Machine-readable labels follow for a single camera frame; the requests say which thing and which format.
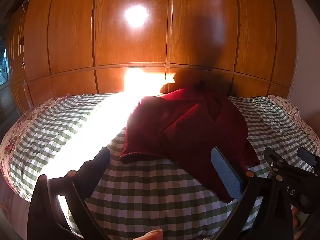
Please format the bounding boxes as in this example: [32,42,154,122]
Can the window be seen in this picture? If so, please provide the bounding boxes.
[0,36,11,87]

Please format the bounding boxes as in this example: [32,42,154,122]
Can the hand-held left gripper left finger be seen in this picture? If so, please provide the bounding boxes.
[27,147,111,240]

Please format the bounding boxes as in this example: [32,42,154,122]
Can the green checkered bed sheet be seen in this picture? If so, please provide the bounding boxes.
[9,94,313,240]

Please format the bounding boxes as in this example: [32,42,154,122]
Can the person's left hand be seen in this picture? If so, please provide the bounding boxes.
[136,229,164,240]

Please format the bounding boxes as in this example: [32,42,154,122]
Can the wooden wardrobe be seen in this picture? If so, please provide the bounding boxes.
[7,0,298,108]

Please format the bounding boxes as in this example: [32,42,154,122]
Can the dark red garment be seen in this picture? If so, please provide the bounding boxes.
[119,81,261,204]

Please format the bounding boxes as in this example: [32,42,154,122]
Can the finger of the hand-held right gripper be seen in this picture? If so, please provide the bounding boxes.
[263,146,285,178]
[297,146,320,168]

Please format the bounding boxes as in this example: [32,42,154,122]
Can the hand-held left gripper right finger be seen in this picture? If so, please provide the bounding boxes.
[211,146,293,240]

